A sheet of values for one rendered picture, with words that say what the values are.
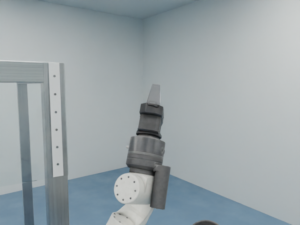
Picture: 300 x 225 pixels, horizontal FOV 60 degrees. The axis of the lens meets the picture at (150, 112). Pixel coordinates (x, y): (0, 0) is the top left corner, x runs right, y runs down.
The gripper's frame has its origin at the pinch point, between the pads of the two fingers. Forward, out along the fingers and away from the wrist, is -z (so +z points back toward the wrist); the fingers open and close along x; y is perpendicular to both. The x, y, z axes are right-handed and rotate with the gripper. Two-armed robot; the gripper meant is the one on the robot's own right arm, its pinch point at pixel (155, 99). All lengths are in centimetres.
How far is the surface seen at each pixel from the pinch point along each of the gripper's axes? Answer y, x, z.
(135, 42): 93, -380, -238
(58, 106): 28.6, -7.3, 3.8
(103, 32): 143, -334, -224
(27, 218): 86, -124, 57
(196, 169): -49, -369, -15
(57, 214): 25.8, -19.9, 34.8
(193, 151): -41, -364, -42
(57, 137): 27.9, -10.5, 12.4
